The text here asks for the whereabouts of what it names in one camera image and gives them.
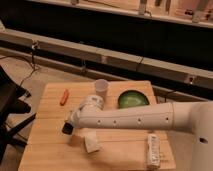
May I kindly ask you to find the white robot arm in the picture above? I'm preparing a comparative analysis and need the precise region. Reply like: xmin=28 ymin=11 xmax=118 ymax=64
xmin=62 ymin=95 xmax=213 ymax=171

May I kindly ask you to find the white sponge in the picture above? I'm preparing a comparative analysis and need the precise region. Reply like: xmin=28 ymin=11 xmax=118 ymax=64
xmin=84 ymin=131 xmax=100 ymax=153

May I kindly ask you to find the green bowl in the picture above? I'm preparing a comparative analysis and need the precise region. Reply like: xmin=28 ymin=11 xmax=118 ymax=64
xmin=118 ymin=90 xmax=150 ymax=109

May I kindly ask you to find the black cable on floor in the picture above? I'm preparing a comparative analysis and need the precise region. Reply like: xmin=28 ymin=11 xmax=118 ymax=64
xmin=0 ymin=53 xmax=43 ymax=88

